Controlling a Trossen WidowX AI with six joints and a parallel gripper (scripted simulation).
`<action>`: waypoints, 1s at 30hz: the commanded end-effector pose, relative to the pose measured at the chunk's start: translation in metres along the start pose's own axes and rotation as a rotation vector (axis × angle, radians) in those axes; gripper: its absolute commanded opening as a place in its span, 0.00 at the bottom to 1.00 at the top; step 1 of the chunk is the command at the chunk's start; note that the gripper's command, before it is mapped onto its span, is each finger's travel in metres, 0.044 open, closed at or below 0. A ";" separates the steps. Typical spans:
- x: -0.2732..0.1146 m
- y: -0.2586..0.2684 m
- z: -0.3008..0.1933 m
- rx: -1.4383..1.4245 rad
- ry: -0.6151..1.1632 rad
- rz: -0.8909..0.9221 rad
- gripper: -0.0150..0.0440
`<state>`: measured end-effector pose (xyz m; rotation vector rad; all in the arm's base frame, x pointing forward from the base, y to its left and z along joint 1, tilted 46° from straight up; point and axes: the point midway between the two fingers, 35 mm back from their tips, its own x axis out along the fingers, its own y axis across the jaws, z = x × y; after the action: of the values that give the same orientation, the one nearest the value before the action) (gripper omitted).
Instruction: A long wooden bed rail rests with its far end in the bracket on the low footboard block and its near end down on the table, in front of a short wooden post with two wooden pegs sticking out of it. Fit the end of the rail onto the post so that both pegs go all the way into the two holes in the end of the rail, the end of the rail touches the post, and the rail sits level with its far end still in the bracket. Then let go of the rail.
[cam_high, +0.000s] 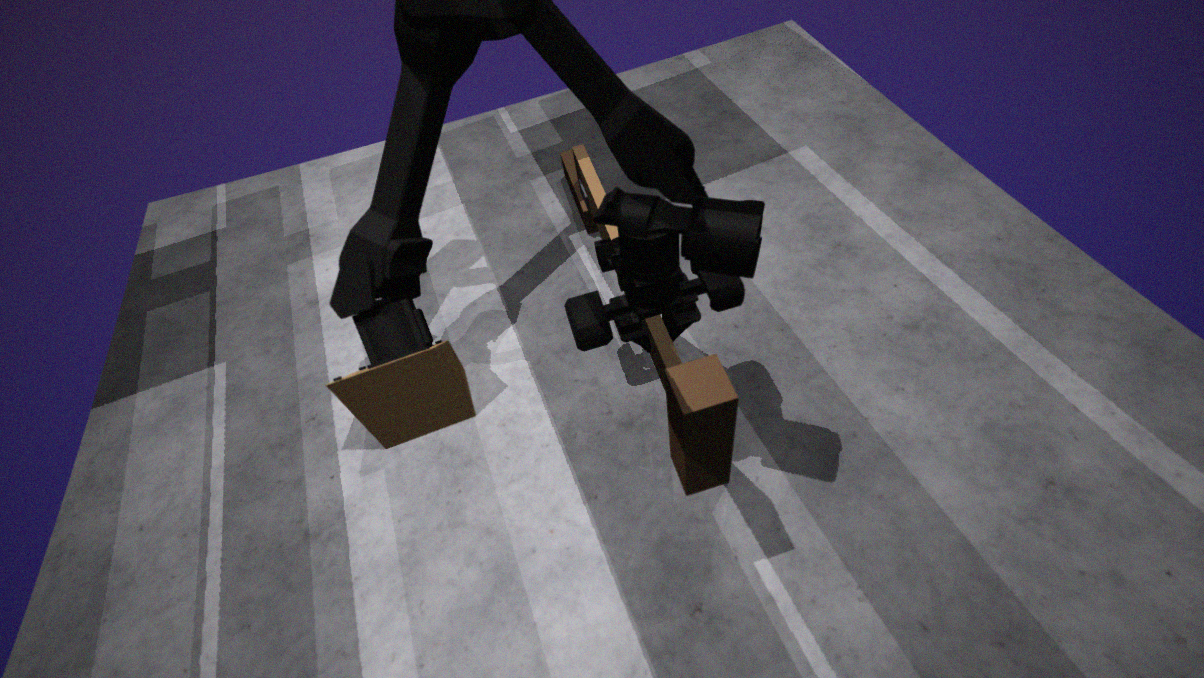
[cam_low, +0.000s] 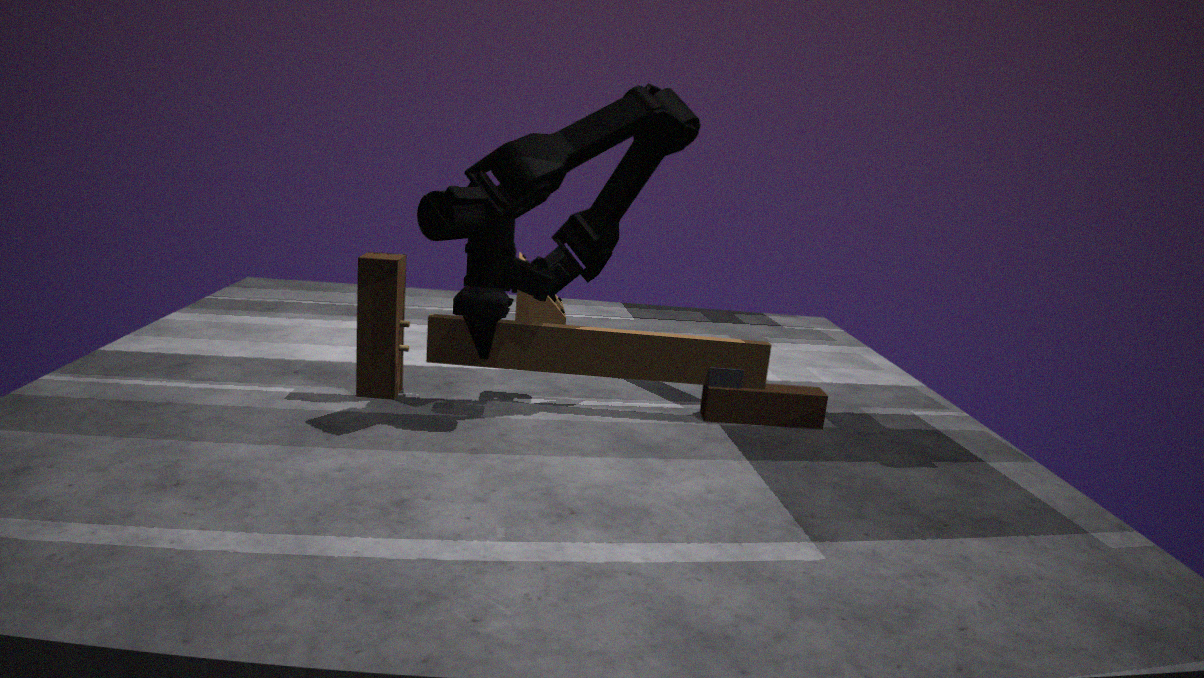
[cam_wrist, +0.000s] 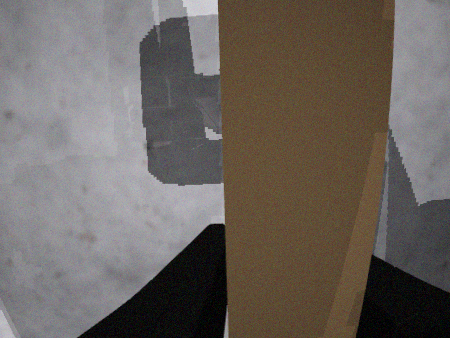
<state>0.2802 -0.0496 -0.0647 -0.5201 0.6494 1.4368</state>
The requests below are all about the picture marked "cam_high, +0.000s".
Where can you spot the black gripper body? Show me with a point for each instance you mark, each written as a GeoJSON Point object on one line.
{"type": "Point", "coordinates": [648, 295]}

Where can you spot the long wooden rail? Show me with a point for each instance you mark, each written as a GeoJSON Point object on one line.
{"type": "Point", "coordinates": [663, 352]}

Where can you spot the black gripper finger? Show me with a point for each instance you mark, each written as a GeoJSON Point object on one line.
{"type": "Point", "coordinates": [677, 323]}
{"type": "Point", "coordinates": [639, 337]}

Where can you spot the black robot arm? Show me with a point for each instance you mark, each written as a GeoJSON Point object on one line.
{"type": "Point", "coordinates": [385, 252]}

